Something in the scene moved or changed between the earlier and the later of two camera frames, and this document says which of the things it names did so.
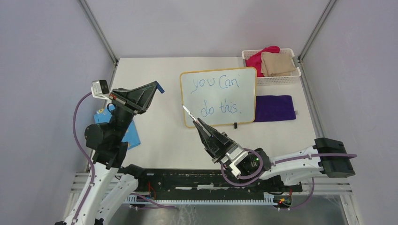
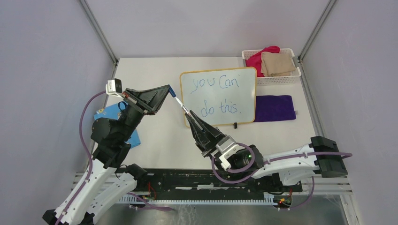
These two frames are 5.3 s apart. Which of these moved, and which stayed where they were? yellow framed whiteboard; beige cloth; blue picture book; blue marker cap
Moved: blue marker cap
Stayed: yellow framed whiteboard; beige cloth; blue picture book
